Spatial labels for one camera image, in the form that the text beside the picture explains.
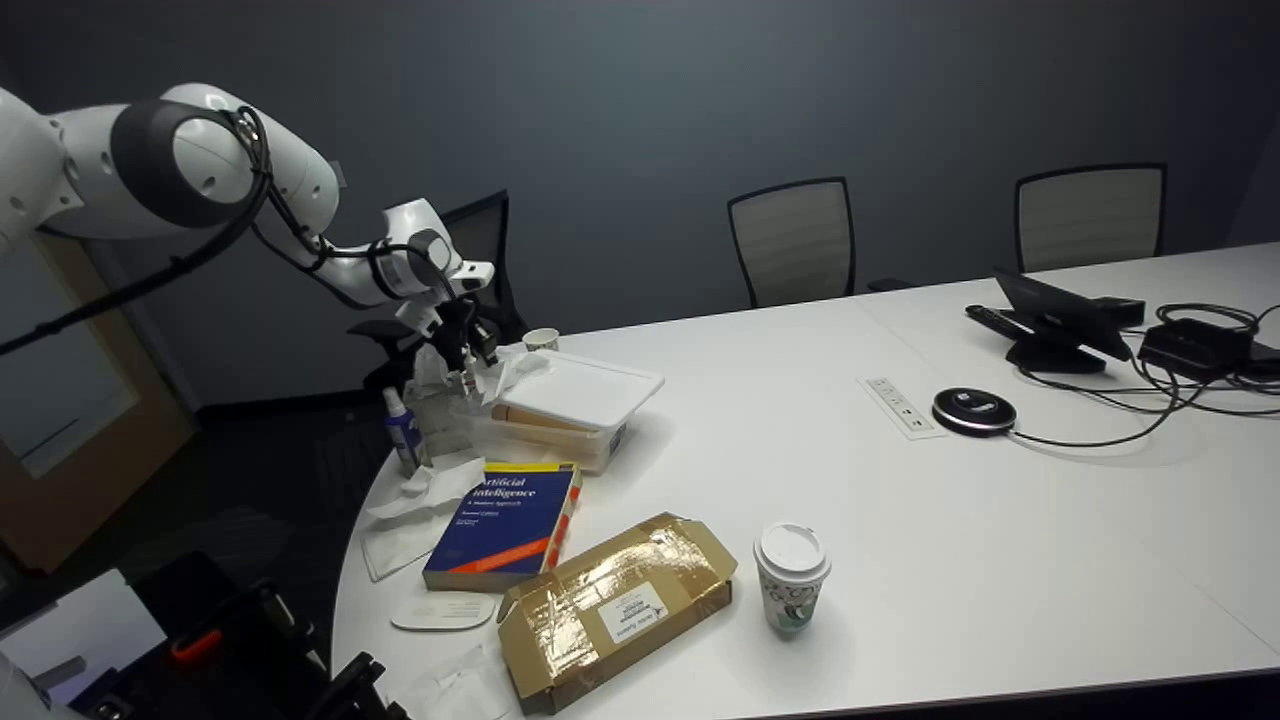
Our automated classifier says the white paper sheet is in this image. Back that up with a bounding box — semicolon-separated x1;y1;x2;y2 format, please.
0;569;170;705

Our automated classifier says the grey office chair right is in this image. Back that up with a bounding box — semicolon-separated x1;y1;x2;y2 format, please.
1017;165;1167;271

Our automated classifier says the small paper cup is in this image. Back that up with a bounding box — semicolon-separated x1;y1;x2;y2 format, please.
522;329;562;352

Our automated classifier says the white lidded coffee cup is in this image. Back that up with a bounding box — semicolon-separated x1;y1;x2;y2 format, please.
752;521;833;638

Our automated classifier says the wooden door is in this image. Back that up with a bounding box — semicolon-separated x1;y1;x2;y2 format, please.
0;232;199;576

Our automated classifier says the grey office chair middle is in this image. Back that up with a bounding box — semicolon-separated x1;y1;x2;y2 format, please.
727;174;856;308

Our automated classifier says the black clamp orange handle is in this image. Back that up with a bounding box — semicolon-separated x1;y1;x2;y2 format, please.
170;583;299;663

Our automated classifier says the blue spray bottle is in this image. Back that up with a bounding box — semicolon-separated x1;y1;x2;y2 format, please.
385;386;421;477

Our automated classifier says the blue and orange book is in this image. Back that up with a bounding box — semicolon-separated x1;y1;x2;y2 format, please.
424;460;579;590

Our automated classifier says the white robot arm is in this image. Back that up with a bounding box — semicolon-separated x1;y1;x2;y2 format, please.
0;82;497;380

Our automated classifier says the black perforated mounting board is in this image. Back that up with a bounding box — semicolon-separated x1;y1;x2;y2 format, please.
72;550;412;720

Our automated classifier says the black cable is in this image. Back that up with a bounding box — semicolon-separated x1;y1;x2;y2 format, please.
1003;296;1280;453

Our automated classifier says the grey patterned tissue box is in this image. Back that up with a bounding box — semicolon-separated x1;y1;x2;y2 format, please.
405;348;474;464

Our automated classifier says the black mesh office chair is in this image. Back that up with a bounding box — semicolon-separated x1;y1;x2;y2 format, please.
347;187;530;391

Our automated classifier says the grey office chair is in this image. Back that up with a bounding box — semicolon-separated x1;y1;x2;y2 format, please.
727;174;856;308
1017;165;1167;271

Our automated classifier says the black power adapter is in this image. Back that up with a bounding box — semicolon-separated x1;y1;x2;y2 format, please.
1142;303;1280;380

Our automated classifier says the round black speaker puck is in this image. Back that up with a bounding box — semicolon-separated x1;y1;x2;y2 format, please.
933;386;1017;437

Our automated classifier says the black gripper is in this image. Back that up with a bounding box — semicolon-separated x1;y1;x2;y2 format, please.
428;296;500;399

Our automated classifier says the black conference phone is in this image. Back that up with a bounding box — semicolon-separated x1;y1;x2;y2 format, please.
966;271;1145;372

